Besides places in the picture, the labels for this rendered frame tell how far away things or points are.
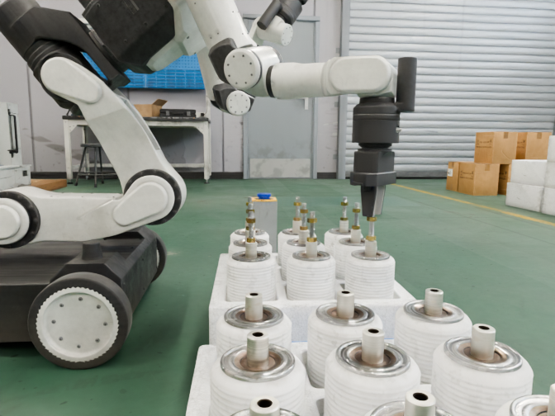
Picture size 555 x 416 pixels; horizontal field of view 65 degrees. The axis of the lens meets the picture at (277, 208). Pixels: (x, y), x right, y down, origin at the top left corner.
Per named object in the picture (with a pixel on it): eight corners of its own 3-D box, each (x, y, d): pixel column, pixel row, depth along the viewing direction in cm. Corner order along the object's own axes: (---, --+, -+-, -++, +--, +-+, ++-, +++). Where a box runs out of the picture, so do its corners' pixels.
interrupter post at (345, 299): (338, 320, 56) (339, 295, 55) (334, 313, 58) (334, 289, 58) (356, 320, 56) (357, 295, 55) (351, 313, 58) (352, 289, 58)
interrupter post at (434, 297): (428, 318, 57) (429, 293, 56) (420, 311, 59) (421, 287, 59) (445, 318, 57) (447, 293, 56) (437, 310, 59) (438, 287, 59)
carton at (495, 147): (514, 163, 415) (518, 131, 411) (491, 163, 412) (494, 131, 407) (495, 163, 444) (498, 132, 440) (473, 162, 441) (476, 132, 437)
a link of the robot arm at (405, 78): (347, 120, 81) (348, 57, 80) (360, 123, 91) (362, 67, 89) (410, 120, 77) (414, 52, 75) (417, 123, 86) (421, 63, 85)
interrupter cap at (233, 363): (218, 387, 40) (218, 380, 40) (221, 349, 48) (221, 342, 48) (300, 384, 41) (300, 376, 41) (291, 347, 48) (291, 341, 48)
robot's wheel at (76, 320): (29, 372, 90) (22, 279, 87) (40, 361, 95) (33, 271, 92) (130, 368, 92) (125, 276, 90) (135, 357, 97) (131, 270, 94)
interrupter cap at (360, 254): (384, 264, 82) (384, 260, 82) (345, 258, 86) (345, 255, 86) (394, 255, 89) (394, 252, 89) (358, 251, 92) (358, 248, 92)
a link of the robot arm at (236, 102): (218, 122, 136) (200, 46, 128) (208, 118, 147) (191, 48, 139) (253, 112, 139) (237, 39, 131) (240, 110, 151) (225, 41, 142)
